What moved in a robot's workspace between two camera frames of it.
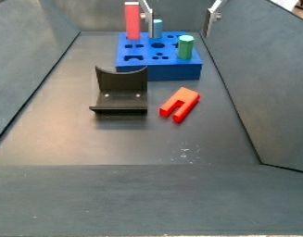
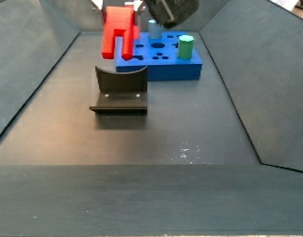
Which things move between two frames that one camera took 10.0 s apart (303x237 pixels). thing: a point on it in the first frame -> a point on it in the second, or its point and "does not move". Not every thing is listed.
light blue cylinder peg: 157,29 does not move
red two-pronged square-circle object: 185,95 -> 118,25
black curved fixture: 123,93 does not move
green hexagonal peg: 185,42 does not move
